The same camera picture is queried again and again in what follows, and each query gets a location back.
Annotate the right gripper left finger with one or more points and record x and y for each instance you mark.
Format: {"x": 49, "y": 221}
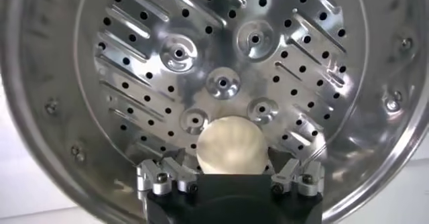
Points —
{"x": 167, "y": 178}

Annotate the white steamed baozi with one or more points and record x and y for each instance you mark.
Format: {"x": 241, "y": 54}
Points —
{"x": 231, "y": 145}

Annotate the perforated steel steamer basket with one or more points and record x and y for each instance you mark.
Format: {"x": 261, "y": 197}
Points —
{"x": 134, "y": 61}

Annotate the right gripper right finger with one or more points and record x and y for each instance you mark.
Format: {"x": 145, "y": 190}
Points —
{"x": 300, "y": 178}

